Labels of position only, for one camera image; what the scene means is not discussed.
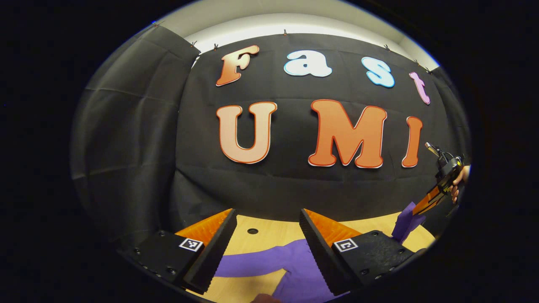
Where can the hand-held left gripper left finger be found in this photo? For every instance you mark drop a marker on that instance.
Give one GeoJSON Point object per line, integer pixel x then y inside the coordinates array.
{"type": "Point", "coordinates": [210, 256]}

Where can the purple shirt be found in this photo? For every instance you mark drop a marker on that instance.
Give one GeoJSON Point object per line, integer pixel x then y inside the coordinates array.
{"type": "Point", "coordinates": [294, 261]}

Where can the black backdrop cloth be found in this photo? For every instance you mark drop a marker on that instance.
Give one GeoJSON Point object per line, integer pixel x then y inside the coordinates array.
{"type": "Point", "coordinates": [202, 168]}

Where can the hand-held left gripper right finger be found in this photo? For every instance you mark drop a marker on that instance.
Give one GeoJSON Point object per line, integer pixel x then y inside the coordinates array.
{"type": "Point", "coordinates": [322, 256]}

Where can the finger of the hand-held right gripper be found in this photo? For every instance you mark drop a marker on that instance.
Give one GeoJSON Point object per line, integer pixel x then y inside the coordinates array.
{"type": "Point", "coordinates": [431, 198]}

